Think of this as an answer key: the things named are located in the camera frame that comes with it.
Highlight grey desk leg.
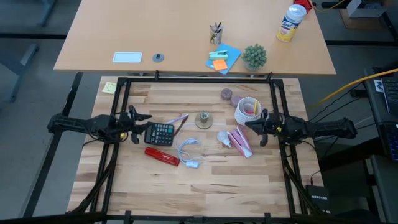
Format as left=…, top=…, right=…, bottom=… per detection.
left=0, top=43, right=40, bottom=103

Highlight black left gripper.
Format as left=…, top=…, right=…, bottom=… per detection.
left=119, top=105, right=152, bottom=144

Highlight red stapler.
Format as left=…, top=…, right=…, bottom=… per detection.
left=144, top=147, right=181, bottom=167

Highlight blue notebook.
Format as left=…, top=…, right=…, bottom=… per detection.
left=204, top=42, right=243, bottom=76

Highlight white textured cup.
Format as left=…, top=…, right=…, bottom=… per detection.
left=233, top=96, right=263, bottom=126

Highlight thin yellow cable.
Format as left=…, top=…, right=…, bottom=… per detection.
left=312, top=0, right=346, bottom=13

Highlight black laptop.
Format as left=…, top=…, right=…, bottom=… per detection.
left=381, top=76, right=398, bottom=116

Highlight tan desk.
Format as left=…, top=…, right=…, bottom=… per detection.
left=53, top=0, right=337, bottom=77

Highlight yellow sticky note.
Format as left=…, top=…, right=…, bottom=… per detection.
left=101, top=81, right=118, bottom=95

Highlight white lamp cord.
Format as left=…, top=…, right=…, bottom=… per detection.
left=174, top=136, right=205, bottom=169

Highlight black calculator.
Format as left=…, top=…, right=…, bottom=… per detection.
left=144, top=121, right=175, bottom=147

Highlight red box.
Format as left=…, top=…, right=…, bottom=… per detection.
left=293, top=0, right=313, bottom=12

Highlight metal pencil cup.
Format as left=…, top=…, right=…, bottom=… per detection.
left=210, top=21, right=224, bottom=45

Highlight white rectangular pad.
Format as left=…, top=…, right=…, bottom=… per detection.
left=112, top=51, right=143, bottom=64

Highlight black network switch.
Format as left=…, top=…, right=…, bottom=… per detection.
left=305, top=185, right=331, bottom=215

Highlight pink stapler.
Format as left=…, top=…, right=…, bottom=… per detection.
left=226, top=124, right=254, bottom=159

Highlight orange sticky notes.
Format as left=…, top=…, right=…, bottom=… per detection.
left=212, top=58, right=229, bottom=72

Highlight disinfectant wipes canister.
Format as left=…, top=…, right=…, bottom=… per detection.
left=276, top=4, right=308, bottom=43

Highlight green succulent plant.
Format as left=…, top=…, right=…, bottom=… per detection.
left=241, top=43, right=268, bottom=72

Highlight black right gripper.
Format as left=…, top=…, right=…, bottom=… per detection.
left=245, top=108, right=285, bottom=147

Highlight teal stapler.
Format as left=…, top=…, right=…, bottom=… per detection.
left=208, top=50, right=229, bottom=61

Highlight thick yellow cable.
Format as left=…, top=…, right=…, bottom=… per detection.
left=310, top=68, right=398, bottom=108

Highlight backlit black keyboard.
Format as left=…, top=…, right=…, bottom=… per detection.
left=384, top=123, right=398, bottom=163

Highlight white pen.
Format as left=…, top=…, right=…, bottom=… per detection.
left=165, top=114, right=190, bottom=125

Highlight brown pen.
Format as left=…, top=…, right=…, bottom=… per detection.
left=173, top=115, right=190, bottom=136

